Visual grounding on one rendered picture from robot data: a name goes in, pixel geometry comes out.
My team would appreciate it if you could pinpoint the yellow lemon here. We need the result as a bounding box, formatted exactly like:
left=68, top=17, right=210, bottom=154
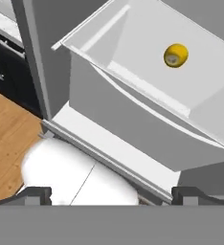
left=163, top=43, right=190, bottom=69

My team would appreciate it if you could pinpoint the white fridge drawer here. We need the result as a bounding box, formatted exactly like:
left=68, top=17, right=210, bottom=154
left=51, top=0, right=224, bottom=173

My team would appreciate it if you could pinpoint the white round object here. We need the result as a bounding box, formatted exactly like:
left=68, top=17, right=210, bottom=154
left=19, top=138, right=141, bottom=207

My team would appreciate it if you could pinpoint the black cupboard run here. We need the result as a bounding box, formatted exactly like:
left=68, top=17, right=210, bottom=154
left=0, top=26, right=43, bottom=119

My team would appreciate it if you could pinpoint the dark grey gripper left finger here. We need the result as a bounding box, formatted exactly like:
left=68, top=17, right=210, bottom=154
left=8, top=187, right=53, bottom=207

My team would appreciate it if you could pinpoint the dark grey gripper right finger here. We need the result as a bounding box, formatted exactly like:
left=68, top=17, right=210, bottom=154
left=170, top=186, right=224, bottom=207

